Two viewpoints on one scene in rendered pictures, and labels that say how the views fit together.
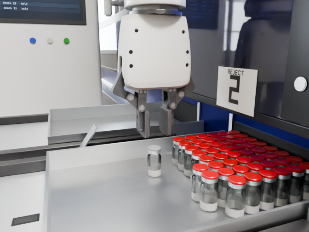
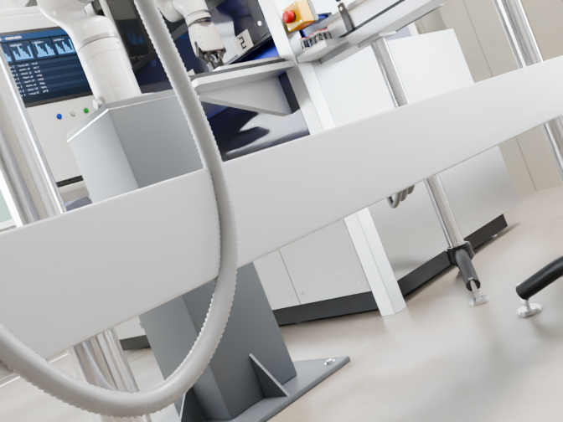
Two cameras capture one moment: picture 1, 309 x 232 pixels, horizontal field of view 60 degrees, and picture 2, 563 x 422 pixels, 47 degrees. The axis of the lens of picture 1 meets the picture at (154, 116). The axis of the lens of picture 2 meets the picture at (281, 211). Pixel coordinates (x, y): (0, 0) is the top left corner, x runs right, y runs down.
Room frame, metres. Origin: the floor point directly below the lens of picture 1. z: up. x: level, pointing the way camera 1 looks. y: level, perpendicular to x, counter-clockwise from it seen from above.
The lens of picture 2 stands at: (-1.66, 0.81, 0.49)
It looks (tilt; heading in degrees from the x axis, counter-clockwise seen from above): 1 degrees down; 338
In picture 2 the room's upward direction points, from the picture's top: 22 degrees counter-clockwise
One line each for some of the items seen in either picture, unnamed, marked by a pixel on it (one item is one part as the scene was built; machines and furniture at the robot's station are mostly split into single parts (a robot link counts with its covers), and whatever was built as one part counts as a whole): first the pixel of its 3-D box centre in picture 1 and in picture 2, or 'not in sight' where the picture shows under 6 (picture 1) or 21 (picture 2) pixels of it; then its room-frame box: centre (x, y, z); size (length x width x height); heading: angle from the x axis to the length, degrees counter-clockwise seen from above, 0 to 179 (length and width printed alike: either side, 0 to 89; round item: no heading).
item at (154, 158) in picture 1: (154, 161); not in sight; (0.39, 0.00, 0.90); 0.02 x 0.02 x 0.04
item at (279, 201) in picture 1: (240, 163); not in sight; (0.38, -0.13, 0.90); 0.18 x 0.02 x 0.05; 20
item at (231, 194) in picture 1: (202, 169); not in sight; (0.36, -0.07, 0.90); 0.18 x 0.02 x 0.05; 20
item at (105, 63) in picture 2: not in sight; (111, 79); (0.11, 0.41, 0.95); 0.19 x 0.19 x 0.18
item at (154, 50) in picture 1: (154, 48); (205, 37); (0.39, 0.00, 1.08); 0.10 x 0.07 x 0.11; 110
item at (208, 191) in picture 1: (208, 190); not in sight; (0.30, -0.07, 0.90); 0.02 x 0.02 x 0.05
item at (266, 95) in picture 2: not in sight; (245, 105); (0.24, 0.02, 0.80); 0.34 x 0.03 x 0.13; 110
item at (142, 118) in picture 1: (136, 114); (209, 64); (0.38, 0.03, 0.98); 0.03 x 0.03 x 0.07; 20
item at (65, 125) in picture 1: (119, 121); not in sight; (0.66, 0.09, 0.90); 0.34 x 0.26 x 0.04; 110
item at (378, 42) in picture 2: not in sight; (420, 151); (0.07, -0.41, 0.46); 0.09 x 0.09 x 0.77; 20
